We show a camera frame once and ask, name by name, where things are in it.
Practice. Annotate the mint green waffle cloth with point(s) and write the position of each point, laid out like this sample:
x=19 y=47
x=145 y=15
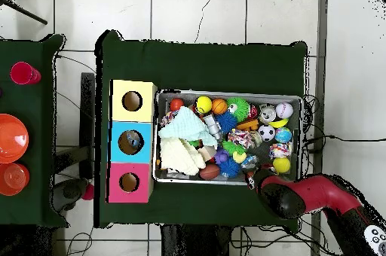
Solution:
x=187 y=126

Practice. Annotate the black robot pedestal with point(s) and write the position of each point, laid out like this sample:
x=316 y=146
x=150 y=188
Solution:
x=187 y=244

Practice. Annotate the silver drink can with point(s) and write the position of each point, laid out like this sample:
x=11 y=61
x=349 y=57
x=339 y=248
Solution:
x=267 y=113

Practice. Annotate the orange plastic cup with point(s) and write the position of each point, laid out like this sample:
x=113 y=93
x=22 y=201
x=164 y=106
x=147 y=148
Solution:
x=13 y=179

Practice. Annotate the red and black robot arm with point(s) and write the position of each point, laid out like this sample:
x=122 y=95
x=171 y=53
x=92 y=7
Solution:
x=316 y=192

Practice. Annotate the yellow ball with seam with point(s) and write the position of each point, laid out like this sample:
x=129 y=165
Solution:
x=281 y=165

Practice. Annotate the black and white soccer ball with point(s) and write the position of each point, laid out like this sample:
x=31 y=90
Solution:
x=267 y=132

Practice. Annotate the grey device with red knob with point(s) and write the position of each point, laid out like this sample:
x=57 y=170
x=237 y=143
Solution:
x=69 y=191

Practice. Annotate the globe print ball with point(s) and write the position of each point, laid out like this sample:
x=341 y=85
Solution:
x=283 y=135

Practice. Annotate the green spiky toy with eyes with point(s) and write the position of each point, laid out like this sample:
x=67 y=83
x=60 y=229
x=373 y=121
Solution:
x=238 y=108

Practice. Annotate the cream waffle cloth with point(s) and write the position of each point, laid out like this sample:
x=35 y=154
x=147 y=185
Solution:
x=178 y=156

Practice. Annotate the black rod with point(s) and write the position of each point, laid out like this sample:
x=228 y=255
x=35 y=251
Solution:
x=27 y=12

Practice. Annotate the smooth yellow ball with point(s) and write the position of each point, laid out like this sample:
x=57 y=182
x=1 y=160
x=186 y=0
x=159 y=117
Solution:
x=204 y=104

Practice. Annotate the orange plastic bowl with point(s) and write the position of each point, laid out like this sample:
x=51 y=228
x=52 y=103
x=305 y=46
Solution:
x=12 y=138

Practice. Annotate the white baseball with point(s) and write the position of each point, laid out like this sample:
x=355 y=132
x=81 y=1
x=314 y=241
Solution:
x=284 y=110

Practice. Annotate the small orange basketball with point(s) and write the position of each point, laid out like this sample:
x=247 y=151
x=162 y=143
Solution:
x=219 y=106

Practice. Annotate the red-orange ball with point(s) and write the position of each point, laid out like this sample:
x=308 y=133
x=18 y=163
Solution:
x=177 y=104

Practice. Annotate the red plastic cup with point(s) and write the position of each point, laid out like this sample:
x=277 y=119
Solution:
x=24 y=73

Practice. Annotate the wooden box with three holes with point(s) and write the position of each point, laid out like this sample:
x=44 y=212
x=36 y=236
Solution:
x=141 y=111

